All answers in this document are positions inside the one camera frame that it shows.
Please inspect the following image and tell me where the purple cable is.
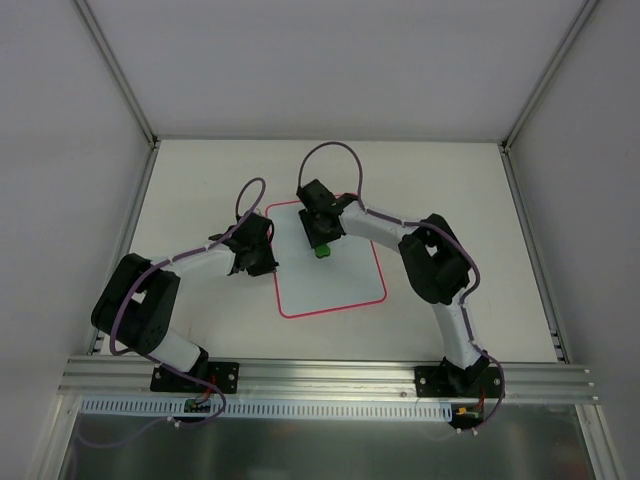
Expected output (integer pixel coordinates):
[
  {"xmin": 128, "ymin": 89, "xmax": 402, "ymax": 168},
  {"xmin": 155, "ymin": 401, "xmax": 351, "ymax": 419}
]
[
  {"xmin": 297, "ymin": 142, "xmax": 507, "ymax": 436},
  {"xmin": 72, "ymin": 177, "xmax": 268, "ymax": 446}
]

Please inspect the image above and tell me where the left aluminium corner post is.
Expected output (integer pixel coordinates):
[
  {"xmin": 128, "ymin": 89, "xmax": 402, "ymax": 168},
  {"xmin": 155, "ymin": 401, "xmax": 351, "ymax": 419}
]
[{"xmin": 70, "ymin": 0, "xmax": 158, "ymax": 149}]

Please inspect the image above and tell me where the aluminium corner post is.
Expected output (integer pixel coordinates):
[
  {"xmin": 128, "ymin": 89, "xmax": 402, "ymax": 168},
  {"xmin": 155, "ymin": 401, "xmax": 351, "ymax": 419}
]
[
  {"xmin": 70, "ymin": 0, "xmax": 158, "ymax": 149},
  {"xmin": 500, "ymin": 0, "xmax": 601, "ymax": 202}
]

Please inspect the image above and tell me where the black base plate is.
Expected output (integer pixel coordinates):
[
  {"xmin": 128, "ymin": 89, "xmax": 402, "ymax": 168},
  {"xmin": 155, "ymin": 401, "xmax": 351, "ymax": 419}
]
[
  {"xmin": 413, "ymin": 365, "xmax": 504, "ymax": 399},
  {"xmin": 150, "ymin": 361, "xmax": 240, "ymax": 394}
]

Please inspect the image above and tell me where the pink framed whiteboard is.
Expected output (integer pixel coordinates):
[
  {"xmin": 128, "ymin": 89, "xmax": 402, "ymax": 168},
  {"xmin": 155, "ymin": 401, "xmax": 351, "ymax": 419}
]
[{"xmin": 266, "ymin": 201, "xmax": 387, "ymax": 319}]

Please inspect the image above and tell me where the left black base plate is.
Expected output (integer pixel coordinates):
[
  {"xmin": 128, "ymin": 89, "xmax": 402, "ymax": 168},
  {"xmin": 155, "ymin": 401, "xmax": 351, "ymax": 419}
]
[{"xmin": 150, "ymin": 361, "xmax": 240, "ymax": 394}]

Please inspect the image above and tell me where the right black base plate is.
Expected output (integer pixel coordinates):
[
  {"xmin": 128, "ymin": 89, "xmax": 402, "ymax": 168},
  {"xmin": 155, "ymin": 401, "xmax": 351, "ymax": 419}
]
[{"xmin": 413, "ymin": 365, "xmax": 504, "ymax": 399}]

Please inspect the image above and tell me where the green whiteboard eraser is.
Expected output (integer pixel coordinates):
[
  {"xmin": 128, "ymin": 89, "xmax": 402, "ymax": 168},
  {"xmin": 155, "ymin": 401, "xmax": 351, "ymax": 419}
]
[{"xmin": 314, "ymin": 244, "xmax": 331, "ymax": 259}]

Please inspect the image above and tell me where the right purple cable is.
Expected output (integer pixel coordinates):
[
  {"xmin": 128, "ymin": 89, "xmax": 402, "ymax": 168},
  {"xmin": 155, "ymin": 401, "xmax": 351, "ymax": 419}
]
[{"xmin": 297, "ymin": 142, "xmax": 507, "ymax": 436}]

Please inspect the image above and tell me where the right aluminium corner post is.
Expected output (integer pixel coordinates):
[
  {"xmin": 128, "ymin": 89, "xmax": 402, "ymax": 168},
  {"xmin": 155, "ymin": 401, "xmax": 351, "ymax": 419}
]
[{"xmin": 500, "ymin": 0, "xmax": 601, "ymax": 202}]

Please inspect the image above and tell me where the white slotted cable duct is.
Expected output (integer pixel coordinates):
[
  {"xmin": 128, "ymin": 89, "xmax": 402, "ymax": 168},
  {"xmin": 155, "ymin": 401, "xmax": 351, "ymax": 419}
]
[{"xmin": 79, "ymin": 396, "xmax": 453, "ymax": 423}]

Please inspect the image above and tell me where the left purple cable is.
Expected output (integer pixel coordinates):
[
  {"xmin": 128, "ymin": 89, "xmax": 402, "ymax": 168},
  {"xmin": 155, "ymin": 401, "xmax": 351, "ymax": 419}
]
[{"xmin": 72, "ymin": 177, "xmax": 268, "ymax": 446}]

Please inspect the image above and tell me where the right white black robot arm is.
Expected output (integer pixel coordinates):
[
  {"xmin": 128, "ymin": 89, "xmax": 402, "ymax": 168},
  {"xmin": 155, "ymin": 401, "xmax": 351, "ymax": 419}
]
[{"xmin": 296, "ymin": 179, "xmax": 490, "ymax": 397}]

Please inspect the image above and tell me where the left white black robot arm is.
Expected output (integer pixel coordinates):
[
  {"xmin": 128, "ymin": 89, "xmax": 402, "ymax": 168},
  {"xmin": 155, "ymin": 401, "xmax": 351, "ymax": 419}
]
[{"xmin": 91, "ymin": 213, "xmax": 278, "ymax": 391}]

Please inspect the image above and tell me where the aluminium front rail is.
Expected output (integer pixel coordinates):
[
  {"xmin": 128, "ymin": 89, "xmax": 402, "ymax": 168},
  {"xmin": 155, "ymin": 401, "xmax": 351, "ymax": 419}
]
[{"xmin": 58, "ymin": 355, "xmax": 600, "ymax": 404}]

